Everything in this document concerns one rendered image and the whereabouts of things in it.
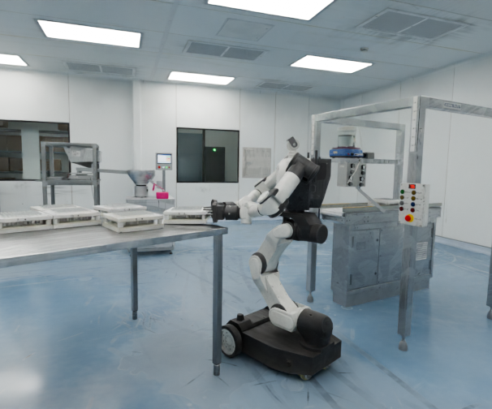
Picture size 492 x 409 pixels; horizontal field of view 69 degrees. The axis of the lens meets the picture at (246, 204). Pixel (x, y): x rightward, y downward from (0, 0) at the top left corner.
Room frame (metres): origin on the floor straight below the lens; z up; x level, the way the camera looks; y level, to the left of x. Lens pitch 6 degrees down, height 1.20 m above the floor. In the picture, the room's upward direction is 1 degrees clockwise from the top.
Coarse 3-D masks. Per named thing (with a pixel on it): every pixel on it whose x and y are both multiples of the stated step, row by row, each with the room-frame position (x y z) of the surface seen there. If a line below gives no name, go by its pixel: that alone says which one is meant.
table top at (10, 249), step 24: (0, 240) 1.53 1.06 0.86; (24, 240) 1.54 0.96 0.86; (48, 240) 1.55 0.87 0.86; (72, 240) 1.56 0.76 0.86; (96, 240) 1.57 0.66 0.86; (120, 240) 1.58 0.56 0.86; (144, 240) 1.62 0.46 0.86; (168, 240) 1.71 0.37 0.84; (0, 264) 1.24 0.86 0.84; (24, 264) 1.29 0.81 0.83
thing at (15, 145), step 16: (0, 128) 6.59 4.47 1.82; (16, 128) 6.67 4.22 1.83; (32, 128) 6.76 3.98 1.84; (48, 128) 6.84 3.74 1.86; (64, 128) 6.93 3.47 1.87; (0, 144) 6.58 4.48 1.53; (16, 144) 6.67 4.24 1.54; (32, 144) 6.75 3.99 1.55; (0, 160) 6.58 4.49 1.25; (16, 160) 6.66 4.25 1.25; (32, 160) 6.75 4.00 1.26; (48, 160) 6.83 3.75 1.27; (64, 160) 6.92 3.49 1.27; (0, 176) 6.58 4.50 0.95; (16, 176) 6.66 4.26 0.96; (32, 176) 6.74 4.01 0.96; (48, 176) 6.83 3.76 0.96; (64, 176) 6.92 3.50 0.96
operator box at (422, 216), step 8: (416, 184) 2.18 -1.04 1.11; (424, 184) 2.14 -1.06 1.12; (408, 192) 2.23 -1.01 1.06; (424, 192) 2.14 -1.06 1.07; (400, 200) 2.28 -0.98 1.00; (408, 200) 2.23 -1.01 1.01; (416, 200) 2.18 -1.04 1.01; (424, 200) 2.14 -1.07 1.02; (408, 208) 2.22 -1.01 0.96; (416, 208) 2.18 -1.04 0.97; (424, 208) 2.14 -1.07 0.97; (400, 216) 2.27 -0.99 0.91; (416, 216) 2.17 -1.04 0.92; (424, 216) 2.15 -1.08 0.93; (408, 224) 2.22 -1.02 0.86; (416, 224) 2.17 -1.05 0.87; (424, 224) 2.15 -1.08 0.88
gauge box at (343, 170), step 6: (342, 168) 2.91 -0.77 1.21; (348, 168) 2.87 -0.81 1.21; (354, 168) 2.90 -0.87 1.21; (360, 168) 2.94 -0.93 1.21; (342, 174) 2.90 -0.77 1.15; (348, 174) 2.87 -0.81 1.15; (354, 174) 2.90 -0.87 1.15; (360, 174) 2.94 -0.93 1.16; (342, 180) 2.90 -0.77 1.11; (354, 180) 2.90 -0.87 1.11; (342, 186) 2.90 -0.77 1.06; (348, 186) 2.87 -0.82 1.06; (354, 186) 2.91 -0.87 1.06
